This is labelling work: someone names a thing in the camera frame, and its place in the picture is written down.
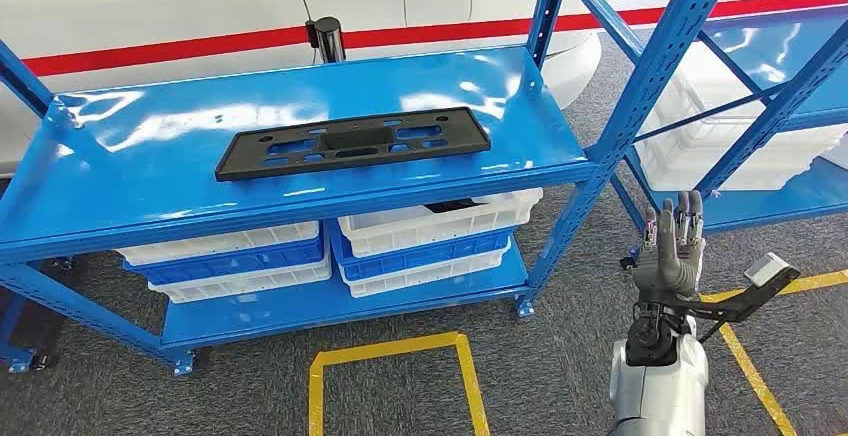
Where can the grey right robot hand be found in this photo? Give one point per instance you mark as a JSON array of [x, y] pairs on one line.
[[669, 261]]

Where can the black plastic plate bracket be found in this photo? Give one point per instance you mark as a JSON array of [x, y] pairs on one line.
[[464, 138]]

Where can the blue metal shelf rack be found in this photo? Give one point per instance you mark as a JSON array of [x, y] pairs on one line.
[[775, 204], [199, 174]]

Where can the black plastic part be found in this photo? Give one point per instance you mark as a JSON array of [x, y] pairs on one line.
[[450, 206]]

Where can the stacked white plastic crates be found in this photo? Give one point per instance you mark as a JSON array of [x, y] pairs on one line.
[[696, 161]]

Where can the yellow floor tape square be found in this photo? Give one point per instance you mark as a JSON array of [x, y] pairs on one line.
[[384, 347]]

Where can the white car red stripe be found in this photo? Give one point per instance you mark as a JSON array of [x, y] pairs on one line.
[[166, 2]]

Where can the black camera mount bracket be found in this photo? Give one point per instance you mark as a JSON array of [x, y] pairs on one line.
[[742, 304]]

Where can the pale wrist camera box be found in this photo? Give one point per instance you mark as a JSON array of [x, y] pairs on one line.
[[767, 268]]

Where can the shiny black cylinder post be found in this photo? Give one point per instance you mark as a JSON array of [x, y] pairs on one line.
[[329, 39]]

